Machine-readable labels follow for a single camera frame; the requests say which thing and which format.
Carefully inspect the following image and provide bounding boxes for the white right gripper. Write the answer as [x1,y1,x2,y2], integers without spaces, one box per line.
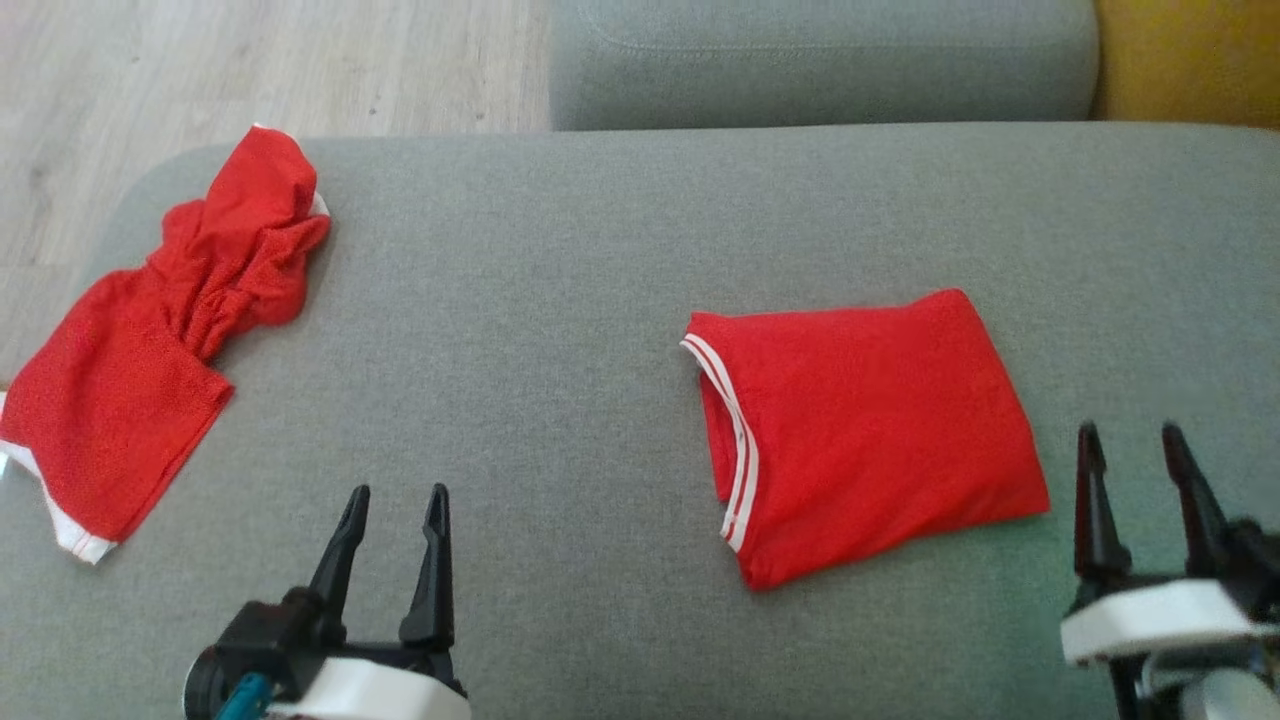
[1060,422,1263,668]

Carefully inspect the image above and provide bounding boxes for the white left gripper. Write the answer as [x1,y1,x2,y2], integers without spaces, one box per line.
[265,483,472,720]

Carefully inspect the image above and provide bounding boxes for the red basketball jersey number 23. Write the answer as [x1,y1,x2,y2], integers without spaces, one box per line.
[680,288,1052,592]

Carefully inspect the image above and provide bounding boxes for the red shorts with white hem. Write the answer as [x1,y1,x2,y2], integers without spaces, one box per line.
[0,124,333,566]

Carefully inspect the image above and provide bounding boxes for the large grey fabric sofa seat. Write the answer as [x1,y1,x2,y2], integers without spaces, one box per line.
[0,122,1280,720]

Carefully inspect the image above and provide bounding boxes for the yellow upholstered cushion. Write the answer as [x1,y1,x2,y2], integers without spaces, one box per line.
[1090,0,1280,131]

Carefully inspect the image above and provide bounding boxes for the grey stitched sofa cushion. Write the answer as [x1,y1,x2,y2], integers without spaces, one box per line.
[548,0,1101,132]

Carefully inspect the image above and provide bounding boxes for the left camera cable blue plug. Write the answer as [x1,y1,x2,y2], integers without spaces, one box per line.
[213,672,276,720]

